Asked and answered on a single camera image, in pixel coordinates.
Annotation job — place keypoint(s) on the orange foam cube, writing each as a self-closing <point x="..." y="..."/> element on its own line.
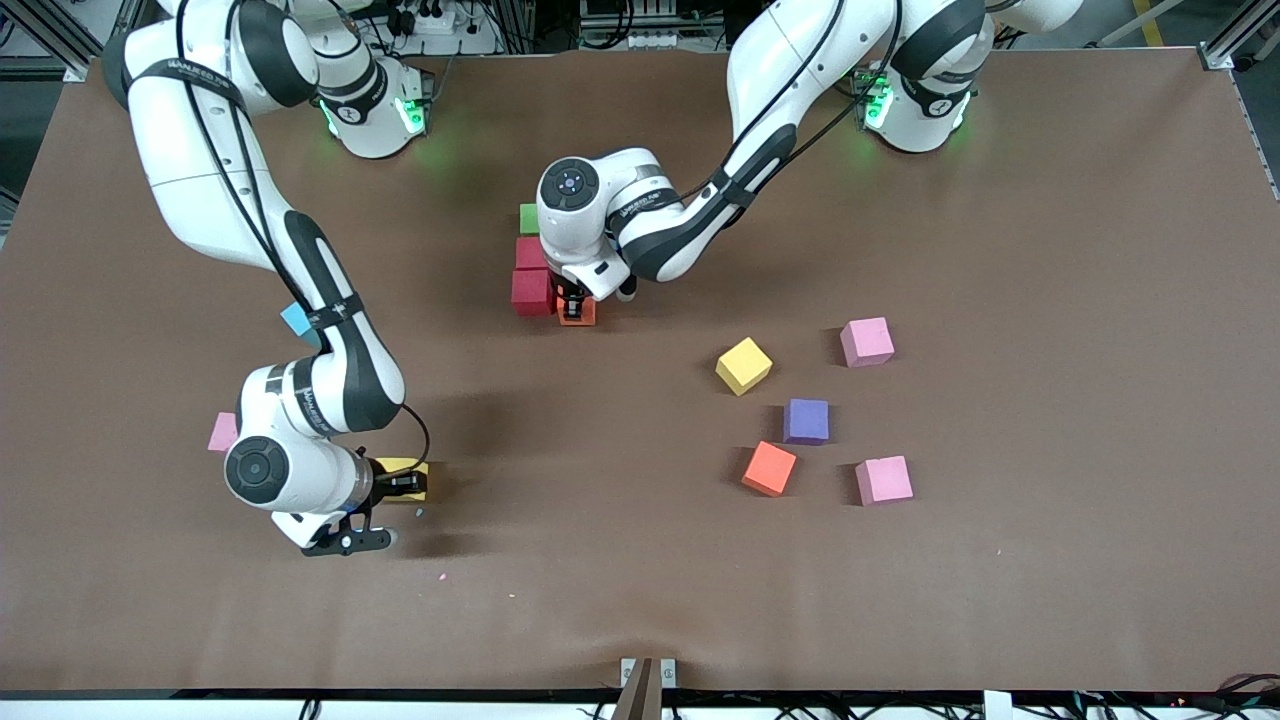
<point x="769" y="468"/>
<point x="580" y="319"/>

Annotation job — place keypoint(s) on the yellow foam cube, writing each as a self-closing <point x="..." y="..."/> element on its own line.
<point x="744" y="366"/>
<point x="400" y="465"/>

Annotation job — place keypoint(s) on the red foam cube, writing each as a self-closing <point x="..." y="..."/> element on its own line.
<point x="530" y="292"/>
<point x="530" y="252"/>

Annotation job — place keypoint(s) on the green foam cube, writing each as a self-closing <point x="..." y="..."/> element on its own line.
<point x="528" y="218"/>

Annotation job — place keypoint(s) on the pink foam cube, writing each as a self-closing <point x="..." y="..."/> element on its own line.
<point x="884" y="480"/>
<point x="867" y="342"/>
<point x="222" y="432"/>

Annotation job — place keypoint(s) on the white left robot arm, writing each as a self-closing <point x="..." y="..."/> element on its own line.
<point x="925" y="110"/>

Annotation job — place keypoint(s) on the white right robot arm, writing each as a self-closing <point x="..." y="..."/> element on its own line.
<point x="190" y="150"/>

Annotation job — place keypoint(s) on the light blue foam cube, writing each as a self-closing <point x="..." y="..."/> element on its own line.
<point x="297" y="320"/>

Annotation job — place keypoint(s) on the white rack equipment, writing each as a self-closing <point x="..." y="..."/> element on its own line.
<point x="652" y="40"/>

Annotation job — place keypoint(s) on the purple foam cube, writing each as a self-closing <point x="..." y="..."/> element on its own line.
<point x="806" y="421"/>

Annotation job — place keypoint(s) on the white power strip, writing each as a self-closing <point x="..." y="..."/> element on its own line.
<point x="437" y="22"/>

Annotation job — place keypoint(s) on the white label tag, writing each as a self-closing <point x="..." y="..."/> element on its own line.
<point x="998" y="705"/>

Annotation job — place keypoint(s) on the metal table edge bracket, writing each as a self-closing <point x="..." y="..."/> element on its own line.
<point x="640" y="700"/>

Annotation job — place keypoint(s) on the aluminium frame profile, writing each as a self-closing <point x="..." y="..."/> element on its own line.
<point x="73" y="72"/>
<point x="1215" y="58"/>

